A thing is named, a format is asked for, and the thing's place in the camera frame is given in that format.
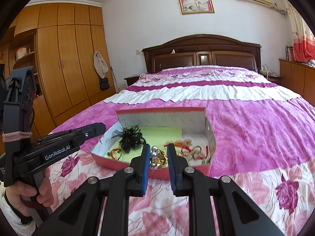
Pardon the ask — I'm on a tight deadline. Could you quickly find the black feather hair accessory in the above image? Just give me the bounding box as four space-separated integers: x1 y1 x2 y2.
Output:
112 125 146 153

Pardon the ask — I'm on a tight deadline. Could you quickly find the gold pearl earring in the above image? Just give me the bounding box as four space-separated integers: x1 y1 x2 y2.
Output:
149 146 168 170

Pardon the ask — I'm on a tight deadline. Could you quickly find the red cord gold charm bracelet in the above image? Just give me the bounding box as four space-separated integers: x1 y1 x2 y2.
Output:
164 141 210 160

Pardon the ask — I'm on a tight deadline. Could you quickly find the pink bow hair clip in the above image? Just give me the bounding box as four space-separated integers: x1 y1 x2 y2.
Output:
170 139 192 147

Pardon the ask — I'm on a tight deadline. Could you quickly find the person's left hand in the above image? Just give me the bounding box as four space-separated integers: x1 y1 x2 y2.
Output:
5 168 54 217

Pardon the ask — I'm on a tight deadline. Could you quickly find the black hanging bag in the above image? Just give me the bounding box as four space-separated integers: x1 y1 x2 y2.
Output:
99 77 110 91

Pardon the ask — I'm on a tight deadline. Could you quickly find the dark wooden nightstand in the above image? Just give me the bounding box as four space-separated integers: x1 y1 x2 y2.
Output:
125 75 140 87

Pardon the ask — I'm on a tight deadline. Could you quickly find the beige hanging cloth bag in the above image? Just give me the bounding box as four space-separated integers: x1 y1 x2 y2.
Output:
94 51 109 79

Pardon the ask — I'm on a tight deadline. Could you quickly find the green paper sheet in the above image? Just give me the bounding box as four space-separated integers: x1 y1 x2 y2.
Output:
104 127 182 163

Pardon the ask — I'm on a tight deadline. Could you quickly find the floral pink bed quilt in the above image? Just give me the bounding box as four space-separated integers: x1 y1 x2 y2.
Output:
50 65 314 235

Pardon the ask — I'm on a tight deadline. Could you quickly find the wooden wardrobe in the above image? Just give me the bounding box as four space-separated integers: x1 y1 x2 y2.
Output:
1 3 116 138

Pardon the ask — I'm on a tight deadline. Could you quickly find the pink cardboard shoe box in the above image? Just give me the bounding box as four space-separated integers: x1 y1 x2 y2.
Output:
91 107 216 180

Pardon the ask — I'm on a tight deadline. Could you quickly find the dark wooden headboard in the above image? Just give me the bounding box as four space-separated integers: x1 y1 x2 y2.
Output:
143 34 261 73

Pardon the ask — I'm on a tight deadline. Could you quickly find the wooden side cabinet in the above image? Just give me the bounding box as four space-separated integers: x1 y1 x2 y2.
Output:
279 59 315 106

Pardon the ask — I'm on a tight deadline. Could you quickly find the cream red curtain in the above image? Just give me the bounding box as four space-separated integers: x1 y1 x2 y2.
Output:
283 0 314 67

